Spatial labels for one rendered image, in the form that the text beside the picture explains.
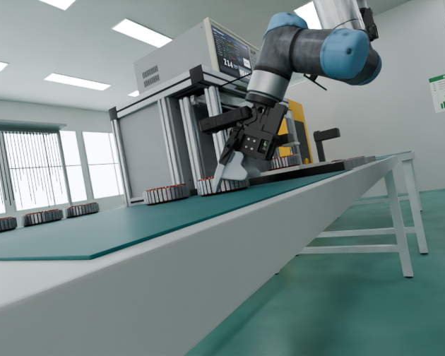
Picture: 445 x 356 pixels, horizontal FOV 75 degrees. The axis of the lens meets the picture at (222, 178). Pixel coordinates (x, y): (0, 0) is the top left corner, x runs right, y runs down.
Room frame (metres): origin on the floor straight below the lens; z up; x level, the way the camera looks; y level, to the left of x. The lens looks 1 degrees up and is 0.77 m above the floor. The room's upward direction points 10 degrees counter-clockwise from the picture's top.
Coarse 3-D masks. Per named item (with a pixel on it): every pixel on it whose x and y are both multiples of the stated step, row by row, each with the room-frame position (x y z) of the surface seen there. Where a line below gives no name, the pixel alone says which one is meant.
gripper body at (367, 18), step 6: (360, 12) 1.14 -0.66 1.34; (366, 12) 1.14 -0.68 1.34; (372, 12) 1.15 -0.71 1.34; (366, 18) 1.14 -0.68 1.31; (372, 18) 1.14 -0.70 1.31; (366, 24) 1.13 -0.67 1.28; (372, 24) 1.14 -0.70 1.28; (372, 30) 1.13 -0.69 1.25; (372, 36) 1.15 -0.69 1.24; (378, 36) 1.17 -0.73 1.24
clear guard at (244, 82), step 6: (294, 72) 0.86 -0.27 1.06; (240, 78) 0.84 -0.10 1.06; (246, 78) 0.84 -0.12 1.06; (294, 78) 0.93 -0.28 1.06; (300, 78) 0.94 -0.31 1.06; (306, 78) 0.84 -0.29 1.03; (228, 84) 0.86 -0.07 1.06; (234, 84) 0.87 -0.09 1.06; (240, 84) 0.88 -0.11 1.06; (246, 84) 0.89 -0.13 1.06; (294, 84) 0.99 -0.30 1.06; (318, 84) 0.85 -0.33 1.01; (222, 90) 0.91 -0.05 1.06; (228, 90) 0.92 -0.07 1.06; (234, 90) 0.93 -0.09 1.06; (240, 90) 0.95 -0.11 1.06; (246, 90) 0.96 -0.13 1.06; (234, 96) 1.00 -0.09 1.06; (240, 96) 1.01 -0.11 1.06
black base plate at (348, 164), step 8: (352, 160) 0.75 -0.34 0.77; (360, 160) 0.86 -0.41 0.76; (368, 160) 0.99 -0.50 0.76; (304, 168) 0.70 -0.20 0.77; (312, 168) 0.69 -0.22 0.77; (320, 168) 0.68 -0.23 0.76; (328, 168) 0.67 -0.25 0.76; (336, 168) 0.66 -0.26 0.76; (344, 168) 0.65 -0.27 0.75; (264, 176) 0.76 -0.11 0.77; (272, 176) 0.75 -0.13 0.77; (280, 176) 0.74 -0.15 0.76; (288, 176) 0.73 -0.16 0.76; (296, 176) 0.72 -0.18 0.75; (304, 176) 0.71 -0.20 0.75; (256, 184) 0.78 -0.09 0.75; (192, 192) 0.90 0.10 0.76
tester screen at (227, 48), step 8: (216, 32) 0.97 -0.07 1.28; (216, 40) 0.97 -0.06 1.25; (224, 40) 1.01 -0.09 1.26; (232, 40) 1.06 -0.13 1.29; (216, 48) 0.96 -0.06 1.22; (224, 48) 1.00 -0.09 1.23; (232, 48) 1.05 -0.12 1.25; (240, 48) 1.11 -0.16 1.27; (224, 56) 0.99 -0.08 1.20; (232, 56) 1.04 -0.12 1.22; (240, 56) 1.10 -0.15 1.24; (248, 56) 1.15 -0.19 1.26; (224, 64) 0.98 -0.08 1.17; (240, 64) 1.09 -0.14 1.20; (224, 72) 0.98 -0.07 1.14
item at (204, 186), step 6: (198, 180) 0.60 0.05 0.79; (204, 180) 0.58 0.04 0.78; (210, 180) 0.57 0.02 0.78; (222, 180) 0.56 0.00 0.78; (228, 180) 0.57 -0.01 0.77; (234, 180) 0.57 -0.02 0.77; (246, 180) 0.59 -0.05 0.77; (198, 186) 0.59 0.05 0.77; (204, 186) 0.58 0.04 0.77; (210, 186) 0.57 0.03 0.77; (222, 186) 0.56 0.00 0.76; (228, 186) 0.56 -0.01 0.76; (234, 186) 0.57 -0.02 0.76; (240, 186) 0.57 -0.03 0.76; (246, 186) 0.60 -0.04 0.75; (198, 192) 0.60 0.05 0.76; (204, 192) 0.58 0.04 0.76; (210, 192) 0.57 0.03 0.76; (222, 192) 0.57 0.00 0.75
